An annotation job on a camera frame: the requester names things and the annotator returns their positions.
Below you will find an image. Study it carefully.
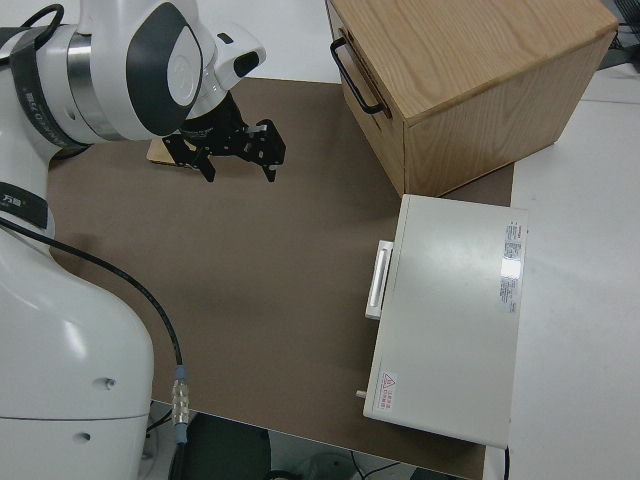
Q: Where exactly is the black cabinet handle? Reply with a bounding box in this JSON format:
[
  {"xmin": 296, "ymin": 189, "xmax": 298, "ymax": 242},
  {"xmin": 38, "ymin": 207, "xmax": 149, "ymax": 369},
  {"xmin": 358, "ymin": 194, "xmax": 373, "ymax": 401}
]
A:
[{"xmin": 329, "ymin": 38, "xmax": 386, "ymax": 115}]

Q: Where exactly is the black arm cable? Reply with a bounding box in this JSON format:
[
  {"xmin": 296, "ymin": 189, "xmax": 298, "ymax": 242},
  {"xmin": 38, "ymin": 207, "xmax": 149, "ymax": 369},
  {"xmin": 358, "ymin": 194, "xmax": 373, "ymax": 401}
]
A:
[{"xmin": 0, "ymin": 214, "xmax": 192, "ymax": 480}]

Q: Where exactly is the wooden mug tree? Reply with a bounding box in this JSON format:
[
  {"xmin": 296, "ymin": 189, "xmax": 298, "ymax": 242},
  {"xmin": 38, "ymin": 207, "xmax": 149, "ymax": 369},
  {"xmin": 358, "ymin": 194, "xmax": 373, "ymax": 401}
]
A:
[{"xmin": 146, "ymin": 139, "xmax": 176, "ymax": 165}]

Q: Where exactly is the wooden drawer cabinet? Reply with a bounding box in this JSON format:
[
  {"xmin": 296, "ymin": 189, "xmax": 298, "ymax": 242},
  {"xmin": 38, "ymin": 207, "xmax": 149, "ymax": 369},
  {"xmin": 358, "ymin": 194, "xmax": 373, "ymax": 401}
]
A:
[{"xmin": 325, "ymin": 0, "xmax": 619, "ymax": 197}]

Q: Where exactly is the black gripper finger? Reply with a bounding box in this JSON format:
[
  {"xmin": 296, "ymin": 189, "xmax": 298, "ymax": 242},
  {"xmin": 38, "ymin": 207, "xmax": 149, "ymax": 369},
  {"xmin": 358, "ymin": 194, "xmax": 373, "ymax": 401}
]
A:
[
  {"xmin": 162, "ymin": 133, "xmax": 219, "ymax": 184},
  {"xmin": 238, "ymin": 118, "xmax": 288, "ymax": 184}
]

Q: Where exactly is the brown table mat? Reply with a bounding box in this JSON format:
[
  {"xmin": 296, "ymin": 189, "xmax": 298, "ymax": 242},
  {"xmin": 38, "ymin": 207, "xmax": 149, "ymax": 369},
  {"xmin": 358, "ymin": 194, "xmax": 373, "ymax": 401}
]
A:
[{"xmin": 44, "ymin": 77, "xmax": 516, "ymax": 474}]

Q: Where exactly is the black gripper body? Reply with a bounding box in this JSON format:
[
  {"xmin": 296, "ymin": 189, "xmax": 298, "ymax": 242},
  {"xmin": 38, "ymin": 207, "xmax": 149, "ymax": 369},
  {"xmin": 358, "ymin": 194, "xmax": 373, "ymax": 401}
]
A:
[{"xmin": 172, "ymin": 97, "xmax": 251, "ymax": 157}]

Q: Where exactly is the white toaster oven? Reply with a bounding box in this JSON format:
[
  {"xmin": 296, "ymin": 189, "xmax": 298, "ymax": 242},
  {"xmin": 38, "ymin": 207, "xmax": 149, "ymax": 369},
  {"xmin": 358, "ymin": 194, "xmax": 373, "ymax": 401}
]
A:
[{"xmin": 353, "ymin": 193, "xmax": 530, "ymax": 448}]

